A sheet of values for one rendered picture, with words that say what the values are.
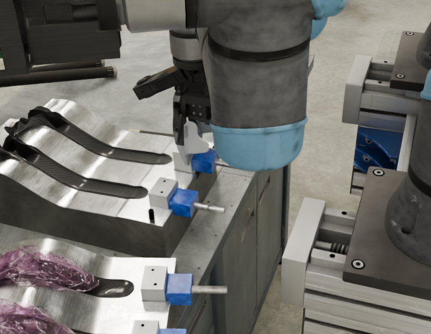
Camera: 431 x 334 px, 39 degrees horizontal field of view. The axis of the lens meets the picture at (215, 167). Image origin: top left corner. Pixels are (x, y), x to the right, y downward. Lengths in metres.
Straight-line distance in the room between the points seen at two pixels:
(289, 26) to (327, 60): 3.11
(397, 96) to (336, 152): 1.55
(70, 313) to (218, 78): 0.58
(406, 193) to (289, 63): 0.37
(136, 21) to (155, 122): 1.07
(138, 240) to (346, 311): 0.40
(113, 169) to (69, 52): 0.77
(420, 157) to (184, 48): 0.43
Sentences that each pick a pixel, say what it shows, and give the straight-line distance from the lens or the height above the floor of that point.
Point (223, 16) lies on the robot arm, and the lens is 0.41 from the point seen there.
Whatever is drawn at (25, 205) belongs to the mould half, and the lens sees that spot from 1.17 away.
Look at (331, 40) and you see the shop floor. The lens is 3.78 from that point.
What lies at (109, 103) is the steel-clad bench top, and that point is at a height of 0.80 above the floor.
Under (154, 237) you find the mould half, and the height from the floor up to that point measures 0.86.
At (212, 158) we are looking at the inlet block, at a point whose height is 0.92.
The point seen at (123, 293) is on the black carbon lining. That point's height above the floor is 0.85.
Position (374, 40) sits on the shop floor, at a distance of 3.81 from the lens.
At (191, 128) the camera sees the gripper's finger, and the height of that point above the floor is 1.00.
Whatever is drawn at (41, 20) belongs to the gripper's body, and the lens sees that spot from 0.43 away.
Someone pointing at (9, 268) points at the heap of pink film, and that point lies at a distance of 0.99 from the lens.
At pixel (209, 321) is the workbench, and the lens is 1.42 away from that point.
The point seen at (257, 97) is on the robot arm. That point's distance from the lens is 0.43.
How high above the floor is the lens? 1.57
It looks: 36 degrees down
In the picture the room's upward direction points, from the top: 3 degrees counter-clockwise
